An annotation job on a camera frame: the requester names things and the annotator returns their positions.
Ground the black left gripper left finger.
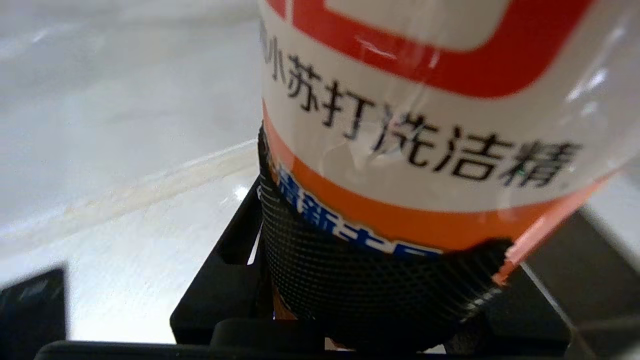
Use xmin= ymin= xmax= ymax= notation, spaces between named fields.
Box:
xmin=170 ymin=125 xmax=386 ymax=351

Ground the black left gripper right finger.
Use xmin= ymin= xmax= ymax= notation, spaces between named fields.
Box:
xmin=385 ymin=239 xmax=571 ymax=351

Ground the orange label dish soap bottle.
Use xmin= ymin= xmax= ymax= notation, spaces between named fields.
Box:
xmin=257 ymin=0 xmax=640 ymax=321

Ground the black glass cooktop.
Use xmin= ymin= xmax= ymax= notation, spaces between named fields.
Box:
xmin=0 ymin=267 xmax=67 ymax=347

